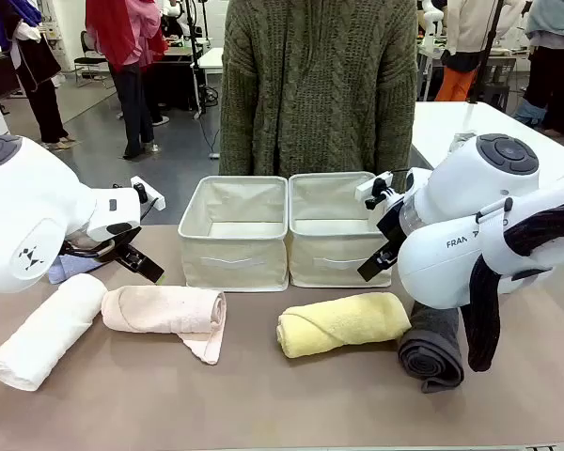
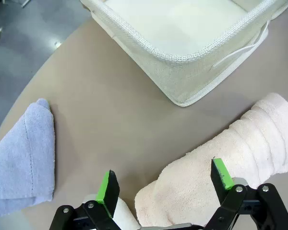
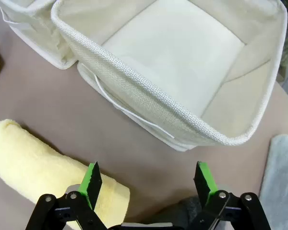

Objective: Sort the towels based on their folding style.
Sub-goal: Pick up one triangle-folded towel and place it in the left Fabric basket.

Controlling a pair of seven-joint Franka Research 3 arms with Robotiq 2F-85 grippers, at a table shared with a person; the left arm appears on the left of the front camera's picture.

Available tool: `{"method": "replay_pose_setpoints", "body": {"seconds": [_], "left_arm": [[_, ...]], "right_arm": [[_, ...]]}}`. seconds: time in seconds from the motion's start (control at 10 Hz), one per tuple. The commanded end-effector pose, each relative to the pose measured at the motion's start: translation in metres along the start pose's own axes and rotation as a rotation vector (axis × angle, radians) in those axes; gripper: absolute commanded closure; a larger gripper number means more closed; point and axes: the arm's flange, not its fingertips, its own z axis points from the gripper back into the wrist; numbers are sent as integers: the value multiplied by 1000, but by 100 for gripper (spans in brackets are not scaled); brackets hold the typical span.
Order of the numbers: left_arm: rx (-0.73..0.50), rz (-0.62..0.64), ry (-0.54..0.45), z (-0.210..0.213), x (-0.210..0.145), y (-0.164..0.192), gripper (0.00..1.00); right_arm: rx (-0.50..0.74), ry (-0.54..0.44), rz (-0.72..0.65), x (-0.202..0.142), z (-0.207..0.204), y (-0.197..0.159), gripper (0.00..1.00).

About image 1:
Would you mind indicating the blue triangle towel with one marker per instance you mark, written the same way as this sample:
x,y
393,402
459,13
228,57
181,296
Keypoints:
x,y
73,270

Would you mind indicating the black tripod pole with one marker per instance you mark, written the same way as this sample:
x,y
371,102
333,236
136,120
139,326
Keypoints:
x,y
486,51

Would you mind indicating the pink towel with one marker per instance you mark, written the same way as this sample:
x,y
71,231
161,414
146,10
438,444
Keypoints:
x,y
164,310

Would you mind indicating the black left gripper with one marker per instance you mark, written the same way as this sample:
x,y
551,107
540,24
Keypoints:
x,y
105,246

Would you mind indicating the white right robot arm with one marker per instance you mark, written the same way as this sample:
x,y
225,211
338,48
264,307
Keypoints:
x,y
456,202

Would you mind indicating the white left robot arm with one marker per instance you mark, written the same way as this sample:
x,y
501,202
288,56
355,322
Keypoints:
x,y
37,211

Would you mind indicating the person in black blue outfit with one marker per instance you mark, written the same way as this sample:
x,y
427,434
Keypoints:
x,y
37,70

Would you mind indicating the person in orange trousers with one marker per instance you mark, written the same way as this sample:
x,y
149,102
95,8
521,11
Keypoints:
x,y
465,51

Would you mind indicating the person in red top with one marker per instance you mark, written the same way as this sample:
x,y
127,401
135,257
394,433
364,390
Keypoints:
x,y
127,56

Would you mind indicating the white background desk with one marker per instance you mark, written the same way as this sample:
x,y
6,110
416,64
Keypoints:
x,y
211,58

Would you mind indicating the white towel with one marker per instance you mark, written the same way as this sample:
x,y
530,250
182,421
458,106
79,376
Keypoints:
x,y
47,329

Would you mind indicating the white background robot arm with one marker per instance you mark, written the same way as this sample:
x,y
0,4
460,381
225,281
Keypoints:
x,y
433,19

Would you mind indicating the person in olive sweater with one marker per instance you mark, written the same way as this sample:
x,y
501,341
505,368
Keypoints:
x,y
319,84

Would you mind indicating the black office chair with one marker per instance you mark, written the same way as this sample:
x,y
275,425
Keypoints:
x,y
91,61

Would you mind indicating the dark grey towel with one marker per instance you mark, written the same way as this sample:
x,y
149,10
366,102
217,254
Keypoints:
x,y
432,352

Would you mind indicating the white side table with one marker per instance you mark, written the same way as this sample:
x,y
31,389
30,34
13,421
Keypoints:
x,y
451,122

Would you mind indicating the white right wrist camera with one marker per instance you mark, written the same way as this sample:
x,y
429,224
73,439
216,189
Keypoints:
x,y
376,188

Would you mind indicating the cream fabric storage bin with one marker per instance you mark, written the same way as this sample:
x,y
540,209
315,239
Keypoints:
x,y
235,263
329,263

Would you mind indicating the yellow towel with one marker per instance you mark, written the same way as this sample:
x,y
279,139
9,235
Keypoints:
x,y
343,324

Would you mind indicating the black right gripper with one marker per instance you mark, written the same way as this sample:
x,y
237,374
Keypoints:
x,y
395,228

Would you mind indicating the person in black trousers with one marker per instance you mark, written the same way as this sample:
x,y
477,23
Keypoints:
x,y
552,70

